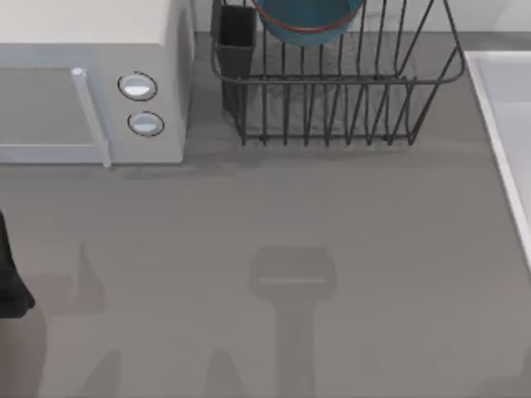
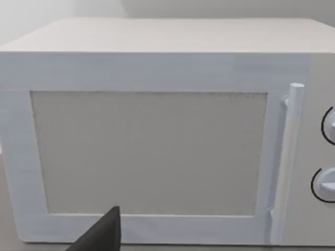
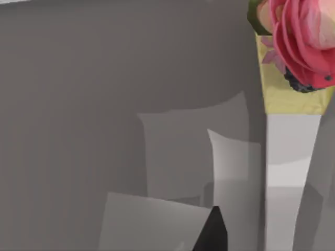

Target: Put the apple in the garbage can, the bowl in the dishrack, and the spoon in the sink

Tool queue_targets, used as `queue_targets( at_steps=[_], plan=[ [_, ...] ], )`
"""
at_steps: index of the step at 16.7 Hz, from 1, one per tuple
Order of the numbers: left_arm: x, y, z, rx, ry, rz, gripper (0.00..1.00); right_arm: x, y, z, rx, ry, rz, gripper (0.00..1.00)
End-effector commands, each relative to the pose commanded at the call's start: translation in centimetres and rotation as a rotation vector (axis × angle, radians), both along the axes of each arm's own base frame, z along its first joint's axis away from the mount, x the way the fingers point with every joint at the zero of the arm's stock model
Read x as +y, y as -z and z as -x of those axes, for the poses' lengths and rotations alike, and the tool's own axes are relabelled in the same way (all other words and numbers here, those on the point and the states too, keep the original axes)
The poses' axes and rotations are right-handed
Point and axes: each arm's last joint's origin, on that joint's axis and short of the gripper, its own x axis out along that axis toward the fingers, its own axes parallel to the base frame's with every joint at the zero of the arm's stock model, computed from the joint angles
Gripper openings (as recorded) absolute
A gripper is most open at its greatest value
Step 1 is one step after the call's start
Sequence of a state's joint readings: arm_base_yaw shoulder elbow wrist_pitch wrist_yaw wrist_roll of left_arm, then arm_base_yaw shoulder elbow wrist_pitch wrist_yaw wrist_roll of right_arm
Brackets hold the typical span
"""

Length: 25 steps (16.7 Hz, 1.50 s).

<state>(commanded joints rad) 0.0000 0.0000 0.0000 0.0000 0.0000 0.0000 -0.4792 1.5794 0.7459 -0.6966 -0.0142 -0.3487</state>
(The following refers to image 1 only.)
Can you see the white sink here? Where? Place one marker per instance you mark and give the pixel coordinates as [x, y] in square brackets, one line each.
[504, 124]

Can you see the blue bowl with red rim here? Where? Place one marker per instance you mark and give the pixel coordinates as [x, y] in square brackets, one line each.
[307, 20]

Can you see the round microwave knob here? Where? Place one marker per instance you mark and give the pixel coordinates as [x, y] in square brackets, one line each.
[145, 123]
[137, 86]

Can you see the black cutlery holder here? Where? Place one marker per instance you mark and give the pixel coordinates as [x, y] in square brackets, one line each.
[234, 33]

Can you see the pale microwave oven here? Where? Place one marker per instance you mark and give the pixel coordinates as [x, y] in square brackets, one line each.
[172, 25]

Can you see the microwave oven door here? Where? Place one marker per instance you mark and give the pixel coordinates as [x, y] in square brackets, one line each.
[37, 108]

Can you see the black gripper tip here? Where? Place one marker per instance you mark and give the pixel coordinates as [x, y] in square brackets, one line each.
[10, 282]

